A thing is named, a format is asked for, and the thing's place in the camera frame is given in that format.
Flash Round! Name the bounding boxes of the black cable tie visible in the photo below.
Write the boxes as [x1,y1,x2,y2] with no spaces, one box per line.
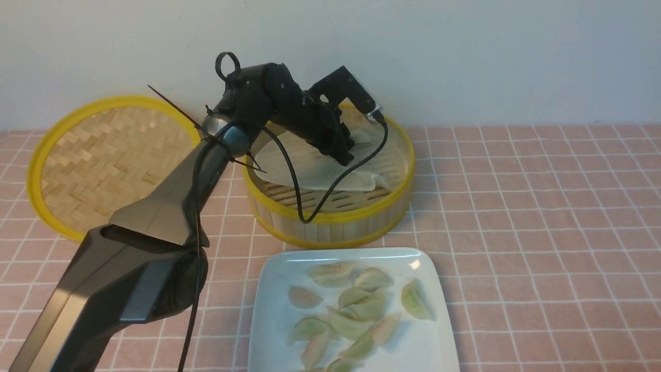
[147,84,202,131]

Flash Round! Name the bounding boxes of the bamboo steamer lid yellow rim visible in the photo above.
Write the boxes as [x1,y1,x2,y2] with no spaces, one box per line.
[26,95,201,242]

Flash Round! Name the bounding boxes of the bamboo steamer basket yellow rim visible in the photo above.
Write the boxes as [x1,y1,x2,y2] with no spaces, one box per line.
[243,118,415,249]

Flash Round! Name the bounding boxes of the green dumpling top centre plate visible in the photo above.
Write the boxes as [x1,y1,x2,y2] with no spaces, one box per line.
[353,268,394,292]

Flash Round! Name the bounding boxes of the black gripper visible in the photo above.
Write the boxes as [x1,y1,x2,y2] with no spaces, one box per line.
[317,119,356,166]

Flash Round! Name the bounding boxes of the pale green dumpling middle plate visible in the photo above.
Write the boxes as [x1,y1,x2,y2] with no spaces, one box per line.
[326,306,374,340]

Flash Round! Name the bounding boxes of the pink dumpling lower right plate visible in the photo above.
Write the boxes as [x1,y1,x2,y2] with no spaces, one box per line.
[371,313,401,346]

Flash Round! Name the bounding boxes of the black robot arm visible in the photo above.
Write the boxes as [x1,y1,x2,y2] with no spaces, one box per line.
[9,53,377,371]

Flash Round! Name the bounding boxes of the white dumpling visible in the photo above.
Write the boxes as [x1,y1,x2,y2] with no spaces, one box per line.
[338,287,371,310]

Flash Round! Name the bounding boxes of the green dumpling lower centre plate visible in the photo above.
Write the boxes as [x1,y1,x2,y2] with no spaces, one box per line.
[338,332,374,361]

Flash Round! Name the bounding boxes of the white steamer liner paper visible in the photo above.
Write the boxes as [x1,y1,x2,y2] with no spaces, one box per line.
[255,103,411,192]

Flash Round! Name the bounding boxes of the green dumpling bottom edge plate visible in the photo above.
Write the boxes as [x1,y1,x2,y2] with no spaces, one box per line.
[325,358,364,372]

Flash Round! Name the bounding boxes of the pale dumpling top left plate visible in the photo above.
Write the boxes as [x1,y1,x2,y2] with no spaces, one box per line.
[307,261,356,288]

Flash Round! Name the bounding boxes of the pink dumpling left on plate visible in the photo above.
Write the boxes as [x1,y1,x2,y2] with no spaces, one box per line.
[288,285,324,309]

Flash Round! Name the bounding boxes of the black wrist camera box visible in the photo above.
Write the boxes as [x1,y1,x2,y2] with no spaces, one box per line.
[308,66,385,122]

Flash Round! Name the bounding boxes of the pink checked tablecloth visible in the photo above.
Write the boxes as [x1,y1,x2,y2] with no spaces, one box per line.
[1,125,660,371]

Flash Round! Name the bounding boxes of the green dumpling right on plate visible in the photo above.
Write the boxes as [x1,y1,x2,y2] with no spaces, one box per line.
[400,278,434,320]

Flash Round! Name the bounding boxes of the pink green dumpling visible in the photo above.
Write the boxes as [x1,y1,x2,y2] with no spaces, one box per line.
[301,331,330,370]

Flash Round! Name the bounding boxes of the white square plate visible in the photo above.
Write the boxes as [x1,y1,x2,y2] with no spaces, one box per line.
[248,247,460,371]

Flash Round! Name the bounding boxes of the green dumpling lower left plate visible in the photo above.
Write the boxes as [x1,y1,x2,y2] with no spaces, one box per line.
[287,316,340,346]

